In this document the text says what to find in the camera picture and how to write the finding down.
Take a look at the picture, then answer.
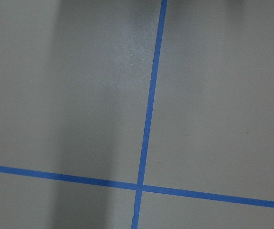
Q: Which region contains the long blue tape line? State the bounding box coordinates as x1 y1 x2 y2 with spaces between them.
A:
131 0 168 229

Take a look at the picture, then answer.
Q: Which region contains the crossing blue tape line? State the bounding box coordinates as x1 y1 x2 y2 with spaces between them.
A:
0 166 274 208

